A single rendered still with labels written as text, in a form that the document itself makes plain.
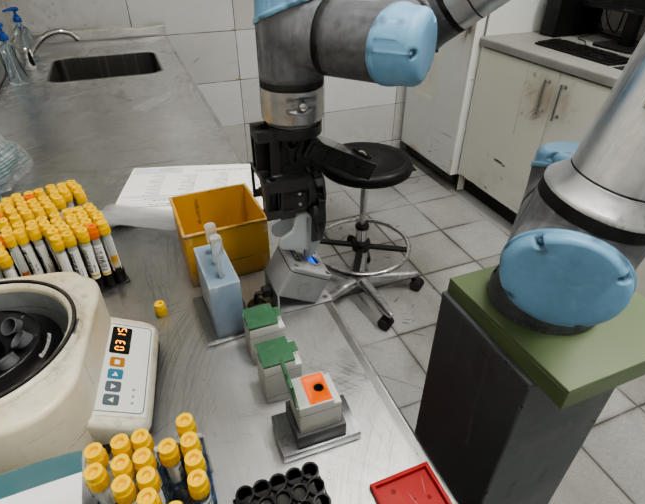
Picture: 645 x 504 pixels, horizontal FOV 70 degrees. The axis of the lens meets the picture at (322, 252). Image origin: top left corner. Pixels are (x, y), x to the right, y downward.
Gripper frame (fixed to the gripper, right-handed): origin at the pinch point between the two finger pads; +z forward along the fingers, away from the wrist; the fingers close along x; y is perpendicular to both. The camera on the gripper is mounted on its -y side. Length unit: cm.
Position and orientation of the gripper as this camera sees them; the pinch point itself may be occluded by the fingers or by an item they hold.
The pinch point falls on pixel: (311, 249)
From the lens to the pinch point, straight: 68.8
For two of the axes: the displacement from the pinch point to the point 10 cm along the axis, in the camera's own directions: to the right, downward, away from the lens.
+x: 3.7, 5.4, -7.5
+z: 0.0, 8.1, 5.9
